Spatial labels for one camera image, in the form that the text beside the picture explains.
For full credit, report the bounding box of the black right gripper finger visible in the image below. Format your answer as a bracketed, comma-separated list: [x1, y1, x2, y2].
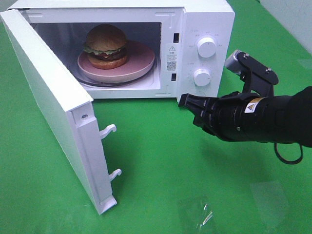
[193, 116, 202, 127]
[178, 94, 219, 115]

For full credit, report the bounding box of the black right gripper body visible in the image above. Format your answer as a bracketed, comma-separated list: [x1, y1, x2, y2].
[194, 73, 274, 141]

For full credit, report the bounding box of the round microwave door button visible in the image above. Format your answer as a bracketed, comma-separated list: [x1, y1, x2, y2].
[195, 91, 206, 97]

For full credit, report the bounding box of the white microwave knob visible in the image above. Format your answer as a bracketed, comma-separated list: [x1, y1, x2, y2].
[194, 68, 211, 87]
[197, 37, 216, 58]

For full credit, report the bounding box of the pink plate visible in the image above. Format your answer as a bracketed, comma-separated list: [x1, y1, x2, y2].
[78, 40, 155, 81]

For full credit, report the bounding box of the burger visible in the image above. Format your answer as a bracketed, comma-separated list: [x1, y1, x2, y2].
[83, 24, 127, 70]

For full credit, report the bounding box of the white microwave door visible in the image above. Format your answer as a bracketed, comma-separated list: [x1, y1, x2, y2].
[0, 10, 121, 214]

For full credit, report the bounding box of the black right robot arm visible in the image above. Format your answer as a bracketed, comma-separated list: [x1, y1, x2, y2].
[178, 74, 312, 147]

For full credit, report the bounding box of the white microwave oven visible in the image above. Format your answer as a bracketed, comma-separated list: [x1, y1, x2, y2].
[6, 0, 235, 99]

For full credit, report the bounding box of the glass microwave turntable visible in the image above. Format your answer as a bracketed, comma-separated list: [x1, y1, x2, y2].
[76, 65, 160, 88]

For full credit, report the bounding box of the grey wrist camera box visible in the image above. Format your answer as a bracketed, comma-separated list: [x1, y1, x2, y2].
[224, 50, 279, 85]

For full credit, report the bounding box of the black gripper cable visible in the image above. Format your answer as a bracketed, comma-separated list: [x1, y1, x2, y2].
[274, 142, 304, 165]

